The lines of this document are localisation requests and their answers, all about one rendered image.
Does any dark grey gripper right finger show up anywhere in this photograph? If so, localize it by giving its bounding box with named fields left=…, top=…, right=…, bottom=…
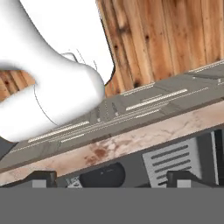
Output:
left=165, top=170, right=219, bottom=188

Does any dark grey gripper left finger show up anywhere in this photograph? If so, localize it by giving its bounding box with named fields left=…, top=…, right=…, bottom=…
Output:
left=1, top=170, right=58, bottom=188

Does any black pan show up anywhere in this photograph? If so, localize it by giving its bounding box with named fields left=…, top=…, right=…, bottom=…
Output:
left=79, top=162, right=127, bottom=188

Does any pale grey slotted panel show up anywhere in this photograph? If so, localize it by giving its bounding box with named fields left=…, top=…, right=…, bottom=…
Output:
left=142, top=137, right=203, bottom=188

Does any small grey white object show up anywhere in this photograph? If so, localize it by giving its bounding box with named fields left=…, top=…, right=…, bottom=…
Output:
left=65, top=176, right=84, bottom=188

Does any grey cupboard front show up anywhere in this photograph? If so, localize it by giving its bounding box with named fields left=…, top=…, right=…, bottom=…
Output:
left=0, top=61, right=224, bottom=173

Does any long white cupboard handle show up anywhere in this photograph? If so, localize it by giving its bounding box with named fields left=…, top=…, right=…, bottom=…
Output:
left=27, top=120, right=91, bottom=144
left=125, top=87, right=189, bottom=112
left=122, top=82, right=156, bottom=96

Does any short white cupboard handle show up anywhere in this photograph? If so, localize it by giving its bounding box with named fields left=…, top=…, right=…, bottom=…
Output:
left=135, top=108, right=162, bottom=119
left=59, top=133, right=86, bottom=144

